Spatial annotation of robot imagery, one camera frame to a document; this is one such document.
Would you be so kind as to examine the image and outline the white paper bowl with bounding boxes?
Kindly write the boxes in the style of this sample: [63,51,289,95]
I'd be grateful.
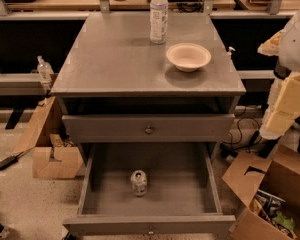
[166,43,212,72]

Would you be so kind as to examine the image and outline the cardboard pieces left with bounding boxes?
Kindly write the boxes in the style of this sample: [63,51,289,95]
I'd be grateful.
[13,97,85,179]

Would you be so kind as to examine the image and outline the small sanitizer bottle left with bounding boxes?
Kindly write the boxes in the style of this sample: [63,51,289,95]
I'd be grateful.
[37,56,53,81]

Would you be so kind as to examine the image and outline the closed grey top drawer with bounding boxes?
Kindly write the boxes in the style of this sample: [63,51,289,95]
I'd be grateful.
[62,114,234,144]

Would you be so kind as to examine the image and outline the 7up soda can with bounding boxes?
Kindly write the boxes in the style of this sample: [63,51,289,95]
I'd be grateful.
[130,170,147,197]

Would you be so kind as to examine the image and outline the open grey middle drawer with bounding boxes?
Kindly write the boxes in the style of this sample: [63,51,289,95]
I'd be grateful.
[63,143,235,236]

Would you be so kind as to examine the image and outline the black cables on floor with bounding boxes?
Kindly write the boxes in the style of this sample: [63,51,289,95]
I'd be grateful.
[219,105,268,158]

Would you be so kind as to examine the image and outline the small white pump bottle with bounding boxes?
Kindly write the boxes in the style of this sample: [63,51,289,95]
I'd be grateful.
[227,46,236,58]

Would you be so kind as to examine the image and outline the black power adapter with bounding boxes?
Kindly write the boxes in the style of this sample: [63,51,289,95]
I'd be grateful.
[0,156,18,171]

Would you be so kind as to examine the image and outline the clear plastic water bottle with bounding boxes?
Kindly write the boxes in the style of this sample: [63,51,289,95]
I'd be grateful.
[150,0,169,44]

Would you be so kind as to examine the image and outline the grey drawer cabinet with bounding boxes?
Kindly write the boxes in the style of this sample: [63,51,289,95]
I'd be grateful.
[50,11,247,240]

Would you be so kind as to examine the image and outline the open cardboard box right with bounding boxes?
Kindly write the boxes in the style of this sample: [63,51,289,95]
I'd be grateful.
[223,145,300,240]

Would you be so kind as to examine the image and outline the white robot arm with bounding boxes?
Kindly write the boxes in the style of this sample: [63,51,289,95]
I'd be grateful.
[258,9,300,140]

